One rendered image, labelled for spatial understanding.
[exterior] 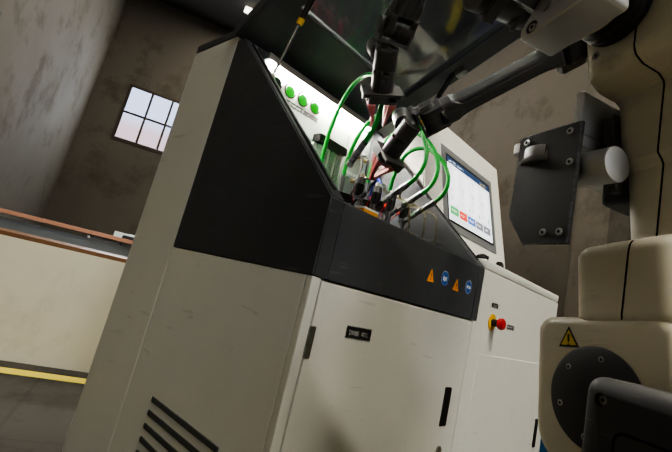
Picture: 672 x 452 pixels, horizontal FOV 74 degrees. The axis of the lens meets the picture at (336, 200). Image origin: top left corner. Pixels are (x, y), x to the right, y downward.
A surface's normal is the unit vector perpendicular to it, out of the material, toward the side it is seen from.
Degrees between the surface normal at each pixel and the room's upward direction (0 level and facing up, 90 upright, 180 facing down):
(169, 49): 90
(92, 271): 90
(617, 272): 90
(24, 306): 90
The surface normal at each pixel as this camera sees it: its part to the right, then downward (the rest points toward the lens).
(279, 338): -0.66, -0.31
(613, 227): 0.40, -0.11
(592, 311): -0.89, -0.29
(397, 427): 0.71, 0.02
